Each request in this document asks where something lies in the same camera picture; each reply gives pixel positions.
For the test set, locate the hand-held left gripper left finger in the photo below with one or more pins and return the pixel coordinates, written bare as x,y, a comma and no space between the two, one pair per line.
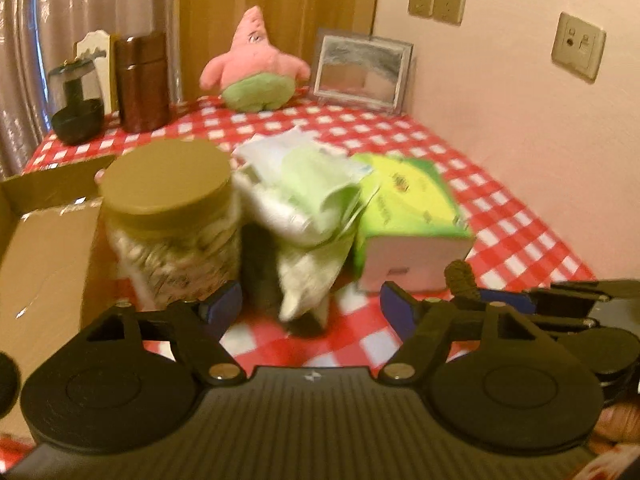
223,306

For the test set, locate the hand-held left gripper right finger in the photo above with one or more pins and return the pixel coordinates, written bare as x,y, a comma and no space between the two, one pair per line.
398,306

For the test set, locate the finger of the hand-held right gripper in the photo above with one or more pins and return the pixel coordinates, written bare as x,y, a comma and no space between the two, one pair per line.
600,345
575,296

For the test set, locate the light green cloth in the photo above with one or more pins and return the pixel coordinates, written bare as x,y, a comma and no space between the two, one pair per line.
320,185

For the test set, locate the cardboard box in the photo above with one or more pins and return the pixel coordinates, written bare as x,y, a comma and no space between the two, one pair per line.
45,260

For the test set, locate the person's right hand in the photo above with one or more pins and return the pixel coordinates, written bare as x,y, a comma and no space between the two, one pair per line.
620,422

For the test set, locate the green tissue pack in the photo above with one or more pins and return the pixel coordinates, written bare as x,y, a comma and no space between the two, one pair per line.
410,220

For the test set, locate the nut jar with gold lid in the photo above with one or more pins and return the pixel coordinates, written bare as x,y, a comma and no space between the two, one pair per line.
170,210

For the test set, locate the brown metal canister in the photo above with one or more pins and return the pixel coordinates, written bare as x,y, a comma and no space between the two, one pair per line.
142,82

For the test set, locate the pink starfish plush toy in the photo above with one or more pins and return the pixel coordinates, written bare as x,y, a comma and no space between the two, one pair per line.
252,70

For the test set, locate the glass pot with black base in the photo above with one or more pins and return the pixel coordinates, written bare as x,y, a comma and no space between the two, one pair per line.
77,110

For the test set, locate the white wooden chair back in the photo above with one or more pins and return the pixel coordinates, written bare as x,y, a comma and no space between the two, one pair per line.
97,50

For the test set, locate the patterned curtain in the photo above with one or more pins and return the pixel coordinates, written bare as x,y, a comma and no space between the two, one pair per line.
75,5

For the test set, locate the silver picture frame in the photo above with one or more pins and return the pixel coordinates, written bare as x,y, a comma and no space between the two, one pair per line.
360,70

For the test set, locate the beige data wall socket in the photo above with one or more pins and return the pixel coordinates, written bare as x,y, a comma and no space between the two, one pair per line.
579,45

